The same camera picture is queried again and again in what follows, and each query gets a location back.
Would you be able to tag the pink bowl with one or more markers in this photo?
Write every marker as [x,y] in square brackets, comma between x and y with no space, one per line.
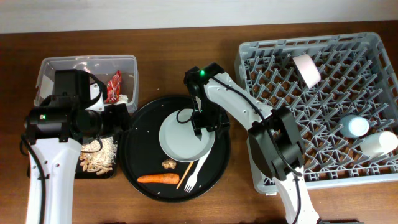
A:
[308,70]

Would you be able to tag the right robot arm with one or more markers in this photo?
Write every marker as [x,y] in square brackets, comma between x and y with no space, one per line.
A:
[275,141]

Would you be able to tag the white plastic fork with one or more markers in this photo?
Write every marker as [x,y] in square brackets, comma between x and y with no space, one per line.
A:
[192,180]

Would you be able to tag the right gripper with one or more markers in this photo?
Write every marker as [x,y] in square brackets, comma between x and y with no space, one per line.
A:
[197,122]

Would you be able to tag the grey dishwasher rack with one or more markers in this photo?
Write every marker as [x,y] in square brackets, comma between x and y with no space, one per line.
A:
[356,78]

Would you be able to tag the red snack wrapper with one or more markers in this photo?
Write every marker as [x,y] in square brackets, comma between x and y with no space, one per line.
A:
[113,88]

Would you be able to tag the blue cup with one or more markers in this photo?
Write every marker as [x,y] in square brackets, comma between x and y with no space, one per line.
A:
[353,126]

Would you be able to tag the brown food chunk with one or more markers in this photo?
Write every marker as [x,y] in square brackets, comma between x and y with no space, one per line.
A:
[169,164]

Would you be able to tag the orange carrot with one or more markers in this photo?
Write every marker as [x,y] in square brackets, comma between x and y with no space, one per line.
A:
[168,178]

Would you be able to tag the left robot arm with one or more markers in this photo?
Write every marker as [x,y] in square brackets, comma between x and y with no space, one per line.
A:
[52,174]

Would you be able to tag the black rectangular tray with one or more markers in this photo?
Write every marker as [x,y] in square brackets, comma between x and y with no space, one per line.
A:
[109,174]

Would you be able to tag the clear plastic bin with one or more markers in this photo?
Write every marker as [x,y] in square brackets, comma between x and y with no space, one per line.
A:
[103,67]

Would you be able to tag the pile of rice and shells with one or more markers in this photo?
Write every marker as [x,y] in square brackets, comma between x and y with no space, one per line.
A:
[99,157]

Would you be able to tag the cream cup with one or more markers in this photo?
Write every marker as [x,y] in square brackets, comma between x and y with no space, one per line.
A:
[379,144]

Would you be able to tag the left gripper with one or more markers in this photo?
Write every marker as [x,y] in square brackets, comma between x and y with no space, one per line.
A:
[119,122]

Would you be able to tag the round black tray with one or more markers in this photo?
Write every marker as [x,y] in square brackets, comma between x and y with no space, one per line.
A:
[140,153]

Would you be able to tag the white tissue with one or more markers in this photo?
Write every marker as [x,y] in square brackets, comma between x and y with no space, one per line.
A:
[123,99]

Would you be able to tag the wooden chopstick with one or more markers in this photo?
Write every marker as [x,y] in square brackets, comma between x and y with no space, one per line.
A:
[185,174]

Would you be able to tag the grey plate with rice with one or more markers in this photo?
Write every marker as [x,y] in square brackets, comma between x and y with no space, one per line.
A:
[179,142]

